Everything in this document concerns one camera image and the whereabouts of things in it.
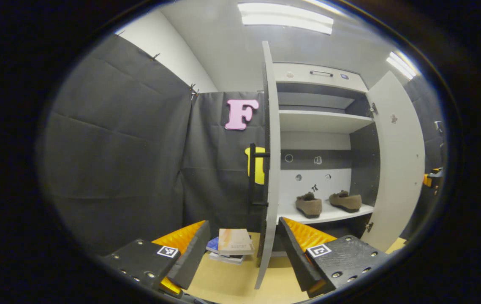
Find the large ceiling light panel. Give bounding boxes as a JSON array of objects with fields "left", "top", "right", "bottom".
[{"left": 237, "top": 2, "right": 334, "bottom": 35}]

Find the small ceiling light panel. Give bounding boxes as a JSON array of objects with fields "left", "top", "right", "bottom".
[{"left": 386, "top": 51, "right": 417, "bottom": 81}]

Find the beige cover book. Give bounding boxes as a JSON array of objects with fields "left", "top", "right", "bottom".
[{"left": 218, "top": 228, "right": 255, "bottom": 256}]

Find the blue cover book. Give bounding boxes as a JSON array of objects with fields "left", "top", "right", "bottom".
[{"left": 206, "top": 236, "right": 224, "bottom": 255}]

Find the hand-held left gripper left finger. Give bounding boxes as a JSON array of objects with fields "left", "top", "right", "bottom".
[{"left": 101, "top": 220, "right": 211, "bottom": 298}]

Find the grey book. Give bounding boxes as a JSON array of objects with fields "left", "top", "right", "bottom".
[{"left": 209, "top": 252, "right": 245, "bottom": 265}]

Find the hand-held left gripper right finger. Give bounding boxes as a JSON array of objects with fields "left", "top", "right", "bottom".
[{"left": 278, "top": 217, "right": 391, "bottom": 298}]

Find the black backdrop cloth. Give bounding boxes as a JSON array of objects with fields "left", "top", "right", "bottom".
[{"left": 38, "top": 34, "right": 446, "bottom": 256}]

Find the grey cabinet door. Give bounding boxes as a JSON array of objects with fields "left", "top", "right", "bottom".
[
  {"left": 361, "top": 71, "right": 426, "bottom": 252},
  {"left": 254, "top": 41, "right": 282, "bottom": 290}
]

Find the grey shoe cabinet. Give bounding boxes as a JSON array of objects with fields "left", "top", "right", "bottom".
[{"left": 272, "top": 62, "right": 376, "bottom": 258}]

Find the brown shoe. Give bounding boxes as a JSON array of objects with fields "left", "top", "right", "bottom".
[
  {"left": 329, "top": 190, "right": 362, "bottom": 213},
  {"left": 295, "top": 192, "right": 323, "bottom": 219}
]

